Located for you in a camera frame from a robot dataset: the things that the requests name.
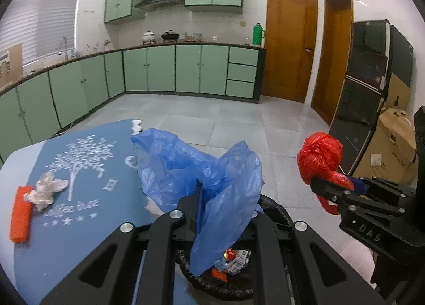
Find brown wooden door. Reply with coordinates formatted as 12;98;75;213
311;0;354;124
261;0;318;103

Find black glass cabinet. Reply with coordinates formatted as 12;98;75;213
329;20;414;175

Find cardboard box on floor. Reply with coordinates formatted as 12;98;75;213
353;74;418;184

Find orange ribbed sponge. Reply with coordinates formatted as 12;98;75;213
211;267;228;283

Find black range hood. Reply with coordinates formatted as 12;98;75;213
135;0;184;12

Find chrome sink faucet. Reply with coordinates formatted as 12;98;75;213
58;36;69;61

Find red plastic bag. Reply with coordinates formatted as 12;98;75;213
296;132;355;216

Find red gold paper bowl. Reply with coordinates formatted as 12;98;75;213
223;248;238;262

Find green thermos bottle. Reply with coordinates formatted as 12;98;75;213
252;23;265;47

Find blue tree-print tablecloth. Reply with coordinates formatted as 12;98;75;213
14;119;163;304

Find white plastic bag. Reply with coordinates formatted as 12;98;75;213
23;171;69;212

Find blue plastic bag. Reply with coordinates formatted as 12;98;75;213
131;129;264;276

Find green lower kitchen cabinets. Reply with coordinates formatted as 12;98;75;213
1;42;266;162

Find black trash bin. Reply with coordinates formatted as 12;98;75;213
175;194;296;302

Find white cooking pot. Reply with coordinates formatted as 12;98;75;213
142;30;156;45

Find brown cardboard box on counter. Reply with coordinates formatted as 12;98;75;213
0;43;23;90

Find green white milk carton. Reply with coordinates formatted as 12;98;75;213
228;250;251;275

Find black wok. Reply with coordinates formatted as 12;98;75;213
161;30;179;42

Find window blinds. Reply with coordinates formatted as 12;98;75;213
1;0;78;65

